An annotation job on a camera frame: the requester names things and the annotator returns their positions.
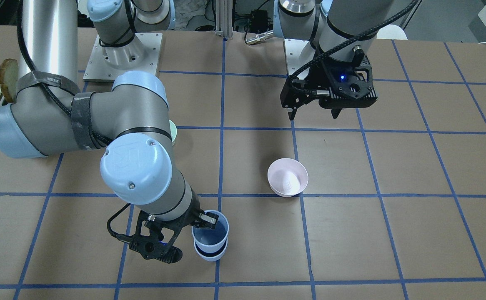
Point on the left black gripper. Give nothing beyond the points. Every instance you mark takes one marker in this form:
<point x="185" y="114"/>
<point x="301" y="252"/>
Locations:
<point x="319" y="73"/>

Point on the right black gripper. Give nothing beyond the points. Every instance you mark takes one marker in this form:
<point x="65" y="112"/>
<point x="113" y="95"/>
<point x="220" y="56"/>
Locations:
<point x="181" y="225"/>

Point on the blue cup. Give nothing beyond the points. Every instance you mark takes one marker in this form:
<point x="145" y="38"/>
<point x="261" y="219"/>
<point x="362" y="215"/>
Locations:
<point x="210" y="240"/>
<point x="213" y="256"/>

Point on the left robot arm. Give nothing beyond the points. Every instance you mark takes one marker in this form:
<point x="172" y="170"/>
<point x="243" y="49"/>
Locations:
<point x="333" y="27"/>

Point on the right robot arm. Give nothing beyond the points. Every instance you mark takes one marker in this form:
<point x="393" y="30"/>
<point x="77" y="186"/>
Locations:
<point x="50" y="115"/>

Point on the pink bowl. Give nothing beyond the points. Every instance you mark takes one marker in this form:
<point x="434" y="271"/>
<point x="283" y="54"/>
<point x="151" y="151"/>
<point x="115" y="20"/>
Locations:
<point x="287" y="177"/>

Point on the mint green bowl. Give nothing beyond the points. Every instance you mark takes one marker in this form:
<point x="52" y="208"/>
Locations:
<point x="173" y="132"/>

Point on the white chair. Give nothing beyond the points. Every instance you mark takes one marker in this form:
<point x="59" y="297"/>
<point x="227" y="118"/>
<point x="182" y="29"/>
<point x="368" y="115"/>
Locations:
<point x="392" y="32"/>

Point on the toast slice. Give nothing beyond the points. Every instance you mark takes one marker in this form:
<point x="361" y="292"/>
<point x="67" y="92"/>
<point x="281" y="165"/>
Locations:
<point x="9" y="79"/>

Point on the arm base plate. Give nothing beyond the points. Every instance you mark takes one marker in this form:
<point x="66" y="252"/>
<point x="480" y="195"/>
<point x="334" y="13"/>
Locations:
<point x="298" y="53"/>
<point x="105" y="64"/>

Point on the aluminium frame post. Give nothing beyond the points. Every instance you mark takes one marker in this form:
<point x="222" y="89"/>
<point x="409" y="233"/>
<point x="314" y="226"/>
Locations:
<point x="224" y="18"/>

